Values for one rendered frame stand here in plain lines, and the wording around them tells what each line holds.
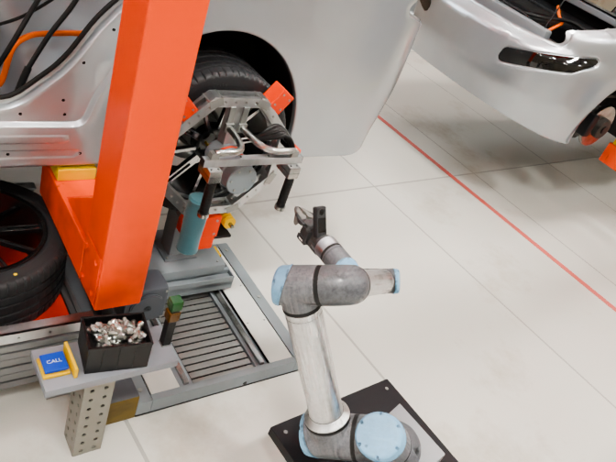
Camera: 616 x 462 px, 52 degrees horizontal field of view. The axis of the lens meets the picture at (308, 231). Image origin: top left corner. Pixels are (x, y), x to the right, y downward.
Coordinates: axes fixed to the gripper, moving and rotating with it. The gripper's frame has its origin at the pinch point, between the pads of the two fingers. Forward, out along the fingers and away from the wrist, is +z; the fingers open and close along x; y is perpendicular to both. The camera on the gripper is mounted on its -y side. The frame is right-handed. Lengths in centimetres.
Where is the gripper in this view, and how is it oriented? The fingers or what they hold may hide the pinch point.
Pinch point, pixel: (298, 206)
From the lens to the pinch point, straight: 241.3
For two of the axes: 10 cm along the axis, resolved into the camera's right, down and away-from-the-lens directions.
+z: -5.2, -6.2, 5.9
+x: 8.0, -1.0, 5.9
